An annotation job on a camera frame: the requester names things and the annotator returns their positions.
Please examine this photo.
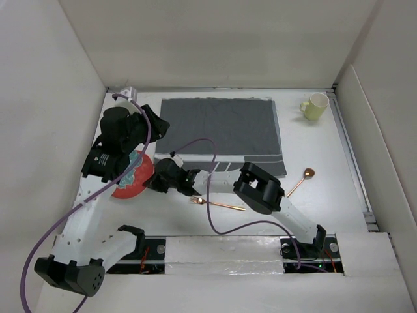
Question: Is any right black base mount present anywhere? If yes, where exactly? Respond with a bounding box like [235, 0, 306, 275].
[279, 235, 344, 274]

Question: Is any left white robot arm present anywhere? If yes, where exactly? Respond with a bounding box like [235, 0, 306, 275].
[35, 104, 169, 297]

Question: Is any white foam front board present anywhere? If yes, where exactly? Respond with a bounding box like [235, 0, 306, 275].
[48, 231, 401, 284]

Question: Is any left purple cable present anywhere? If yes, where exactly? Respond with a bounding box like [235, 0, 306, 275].
[20, 93, 153, 313]

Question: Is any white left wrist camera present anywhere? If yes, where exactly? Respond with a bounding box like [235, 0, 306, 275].
[120, 87, 137, 101]

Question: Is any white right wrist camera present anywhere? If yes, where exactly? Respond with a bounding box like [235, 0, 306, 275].
[171, 155, 184, 168]

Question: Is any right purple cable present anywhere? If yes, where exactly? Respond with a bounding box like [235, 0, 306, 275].
[169, 138, 330, 273]

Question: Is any red and teal round plate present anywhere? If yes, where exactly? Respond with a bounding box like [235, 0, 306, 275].
[111, 154, 154, 200]

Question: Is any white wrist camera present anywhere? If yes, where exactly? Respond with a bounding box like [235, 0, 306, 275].
[120, 87, 137, 101]
[171, 155, 184, 168]

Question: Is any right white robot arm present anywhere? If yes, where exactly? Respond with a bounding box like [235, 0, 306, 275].
[143, 158, 326, 257]

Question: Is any yellow-green mug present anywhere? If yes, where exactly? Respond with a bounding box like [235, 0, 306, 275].
[299, 93, 329, 121]

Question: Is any copper spoon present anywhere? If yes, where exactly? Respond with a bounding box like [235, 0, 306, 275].
[286, 168, 315, 198]

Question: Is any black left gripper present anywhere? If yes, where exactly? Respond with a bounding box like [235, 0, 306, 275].
[122, 105, 169, 153]

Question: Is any purple cable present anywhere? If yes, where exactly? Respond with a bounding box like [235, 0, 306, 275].
[169, 138, 330, 273]
[20, 93, 153, 313]

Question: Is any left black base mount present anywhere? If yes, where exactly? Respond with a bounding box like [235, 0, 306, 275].
[106, 237, 166, 275]

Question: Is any copper fork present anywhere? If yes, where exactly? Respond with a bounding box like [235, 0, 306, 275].
[190, 196, 246, 211]

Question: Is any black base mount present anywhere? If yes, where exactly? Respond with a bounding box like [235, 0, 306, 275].
[106, 237, 166, 275]
[279, 235, 344, 274]

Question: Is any grey striped cloth placemat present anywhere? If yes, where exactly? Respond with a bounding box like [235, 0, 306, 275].
[154, 98, 287, 177]

